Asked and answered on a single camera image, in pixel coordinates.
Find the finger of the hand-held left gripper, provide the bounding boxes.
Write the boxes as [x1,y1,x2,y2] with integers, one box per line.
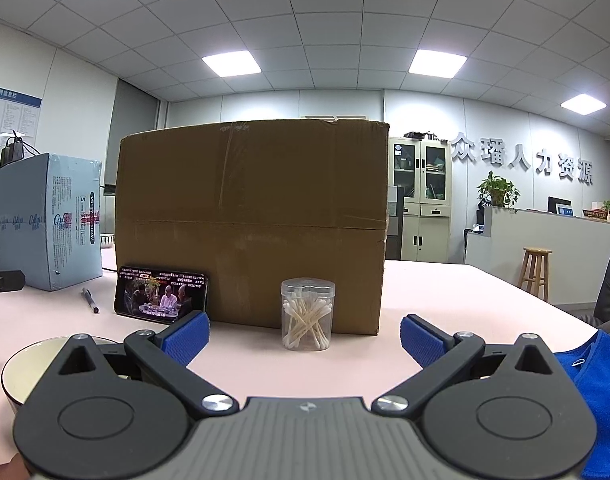
[0,259,26,297]

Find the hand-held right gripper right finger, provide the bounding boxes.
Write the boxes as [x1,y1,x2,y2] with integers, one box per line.
[371,314,556,417]

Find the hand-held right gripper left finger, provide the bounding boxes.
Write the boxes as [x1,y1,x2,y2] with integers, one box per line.
[59,310,241,418]

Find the dark blue ceramic bowl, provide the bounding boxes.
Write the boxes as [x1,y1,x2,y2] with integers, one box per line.
[0,336,141,408]

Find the person's right hand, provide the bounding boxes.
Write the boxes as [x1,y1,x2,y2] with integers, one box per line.
[0,452,33,480]

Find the black smartphone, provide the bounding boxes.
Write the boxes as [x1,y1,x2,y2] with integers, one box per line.
[114,265,210,324]

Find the light blue carton box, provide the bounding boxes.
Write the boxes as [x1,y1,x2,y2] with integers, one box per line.
[0,153,103,292]

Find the clear cotton swab jar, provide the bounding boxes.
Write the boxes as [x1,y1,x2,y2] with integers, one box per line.
[280,276,337,352]

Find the beige filing cabinet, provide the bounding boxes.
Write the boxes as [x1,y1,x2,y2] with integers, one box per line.
[388,136,453,263]

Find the wooden stool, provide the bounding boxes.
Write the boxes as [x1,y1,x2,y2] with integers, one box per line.
[519,247,553,302]

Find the large brown cardboard box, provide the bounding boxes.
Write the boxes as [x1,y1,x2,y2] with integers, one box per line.
[114,116,391,337]

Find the white reception counter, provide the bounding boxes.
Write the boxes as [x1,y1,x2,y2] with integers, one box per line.
[465,206,610,318]

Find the blue cloth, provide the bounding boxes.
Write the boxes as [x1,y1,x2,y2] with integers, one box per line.
[555,327,610,480]

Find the grey door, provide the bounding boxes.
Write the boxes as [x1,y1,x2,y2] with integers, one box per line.
[108,79,161,196]

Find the square ceiling light panel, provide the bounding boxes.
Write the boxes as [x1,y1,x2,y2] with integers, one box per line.
[560,94,608,117]
[201,50,262,78]
[409,49,468,78]

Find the black device with cables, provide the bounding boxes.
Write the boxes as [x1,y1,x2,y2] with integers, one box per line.
[0,130,28,167]

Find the blue and white wall poster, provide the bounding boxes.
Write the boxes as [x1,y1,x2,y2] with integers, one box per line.
[0,84,42,168]

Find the silver wall letters sign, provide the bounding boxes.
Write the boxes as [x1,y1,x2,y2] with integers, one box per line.
[450,132,594,186]

